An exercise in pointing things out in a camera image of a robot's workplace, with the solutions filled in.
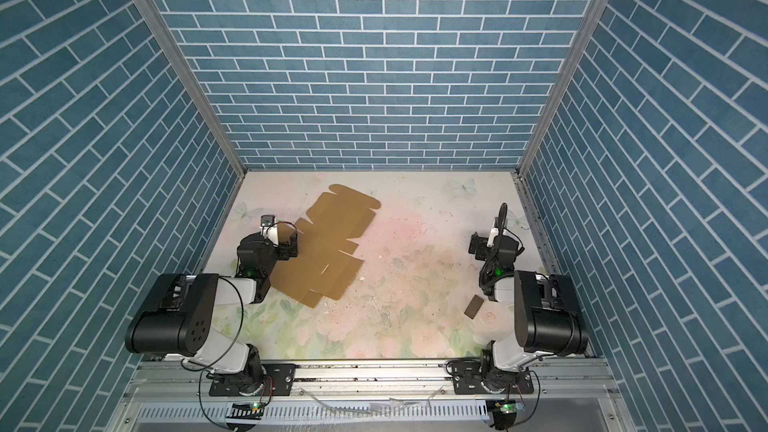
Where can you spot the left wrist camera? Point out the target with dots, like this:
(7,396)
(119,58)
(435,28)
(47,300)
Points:
(268,225)

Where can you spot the aluminium mounting rail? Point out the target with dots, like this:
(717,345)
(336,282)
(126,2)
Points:
(581,378)

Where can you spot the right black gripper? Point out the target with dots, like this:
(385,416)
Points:
(480,244)

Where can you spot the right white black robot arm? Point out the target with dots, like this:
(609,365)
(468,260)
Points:
(547,320)

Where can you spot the right green circuit board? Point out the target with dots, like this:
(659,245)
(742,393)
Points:
(505,407)

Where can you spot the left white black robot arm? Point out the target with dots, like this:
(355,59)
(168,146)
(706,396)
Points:
(176,316)

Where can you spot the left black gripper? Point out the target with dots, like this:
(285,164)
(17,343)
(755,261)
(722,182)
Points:
(285,246)

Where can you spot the brown cardboard box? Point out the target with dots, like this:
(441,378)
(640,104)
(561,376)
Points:
(325,265)

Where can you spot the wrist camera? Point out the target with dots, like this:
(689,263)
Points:
(268,225)
(496,230)

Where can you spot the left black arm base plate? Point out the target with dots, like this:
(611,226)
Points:
(272,379)

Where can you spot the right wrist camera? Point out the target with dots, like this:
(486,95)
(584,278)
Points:
(496,230)

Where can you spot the white slotted cable duct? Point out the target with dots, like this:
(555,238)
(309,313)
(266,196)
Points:
(285,413)

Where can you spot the small brown cardboard piece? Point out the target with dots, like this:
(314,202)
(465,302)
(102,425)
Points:
(474,306)

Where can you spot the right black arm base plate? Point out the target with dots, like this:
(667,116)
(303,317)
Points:
(470,376)

